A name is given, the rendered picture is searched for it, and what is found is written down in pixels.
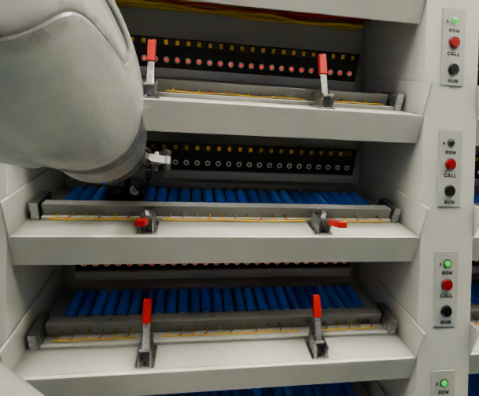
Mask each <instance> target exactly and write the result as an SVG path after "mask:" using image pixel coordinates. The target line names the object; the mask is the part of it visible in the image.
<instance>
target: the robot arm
mask: <svg viewBox="0 0 479 396"><path fill-rule="evenodd" d="M143 102H144V97H143V83H142V76H141V72H140V67H139V63H138V58H137V54H136V52H135V49H134V45H133V42H132V41H131V37H130V34H129V32H128V29H127V26H126V24H125V22H124V20H123V17H122V15H121V13H120V11H119V9H118V7H117V5H116V3H115V0H0V163H3V164H8V165H14V166H18V167H26V168H31V169H34V168H40V167H51V168H56V169H58V170H60V171H62V172H64V173H65V174H67V175H68V176H70V177H72V178H74V179H77V180H80V181H82V182H90V183H96V184H99V185H100V184H110V185H118V187H119V188H120V189H121V190H122V191H123V192H124V193H125V194H130V191H129V188H130V183H131V178H132V179H133V180H134V187H135V188H136V189H137V190H138V191H139V193H140V194H146V190H147V186H149V185H150V184H152V185H158V184H159V183H160V180H161V179H162V177H163V175H164V174H165V173H167V172H169V171H171V151H170V150H167V149H165V150H162V151H160V152H154V154H152V152H151V150H150V149H149V148H148V147H146V141H147V133H146V125H145V123H144V120H143V118H142V110H143ZM150 164H151V165H152V166H151V170H147V167H148V166H149V165H150ZM0 396H45V395H43V394H42V393H40V392H39V391H38V390H36V389H35V388H34V387H33V386H32V385H30V384H29V383H28V382H26V381H25V380H24V379H22V378H21V377H19V376H18V375H17V374H16V373H15V372H13V371H12V370H11V369H9V368H8V367H6V366H5V365H4V364H2V363H1V362H0Z"/></svg>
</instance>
